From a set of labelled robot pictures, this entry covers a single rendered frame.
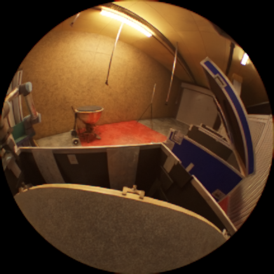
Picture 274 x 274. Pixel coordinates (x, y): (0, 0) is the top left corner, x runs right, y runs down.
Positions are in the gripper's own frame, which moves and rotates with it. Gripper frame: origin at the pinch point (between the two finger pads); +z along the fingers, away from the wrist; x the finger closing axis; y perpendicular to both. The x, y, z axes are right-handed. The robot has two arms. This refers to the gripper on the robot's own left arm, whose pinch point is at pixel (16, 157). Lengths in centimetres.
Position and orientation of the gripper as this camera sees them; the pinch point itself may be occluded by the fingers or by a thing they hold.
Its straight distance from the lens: 77.5
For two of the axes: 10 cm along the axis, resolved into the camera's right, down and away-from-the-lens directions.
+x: 9.2, -0.3, 3.9
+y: 3.2, 6.4, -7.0
